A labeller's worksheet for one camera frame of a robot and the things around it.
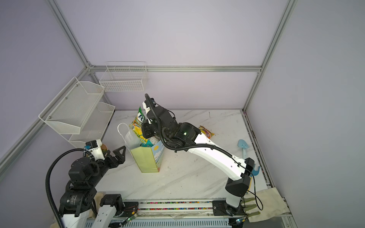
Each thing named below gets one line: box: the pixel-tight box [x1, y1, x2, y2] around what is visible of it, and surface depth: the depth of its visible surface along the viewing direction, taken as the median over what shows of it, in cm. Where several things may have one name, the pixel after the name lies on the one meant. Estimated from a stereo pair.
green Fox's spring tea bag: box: [129, 105, 148, 144], surface depth 66 cm
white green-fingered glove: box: [240, 187, 291, 223], surface depth 74 cm
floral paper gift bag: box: [117, 122, 165, 173], surface depth 77 cm
